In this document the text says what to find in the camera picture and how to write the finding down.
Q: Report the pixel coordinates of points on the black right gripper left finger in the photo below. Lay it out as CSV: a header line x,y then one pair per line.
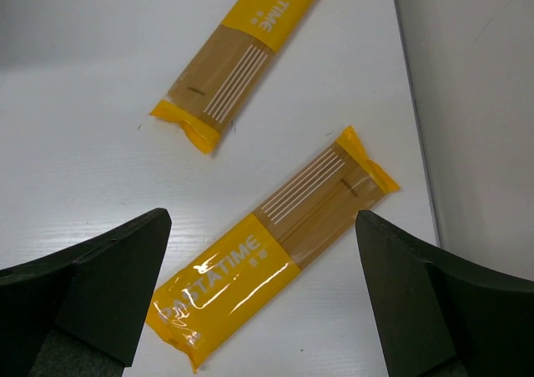
x,y
81,310

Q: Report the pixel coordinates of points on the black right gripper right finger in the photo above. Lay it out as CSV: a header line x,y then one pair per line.
x,y
438,314

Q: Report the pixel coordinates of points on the yellow Pastatime pasta bag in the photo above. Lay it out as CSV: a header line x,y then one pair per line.
x,y
206,302

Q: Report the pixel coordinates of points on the yellow pasta bag upper right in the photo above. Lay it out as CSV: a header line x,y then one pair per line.
x,y
214,87

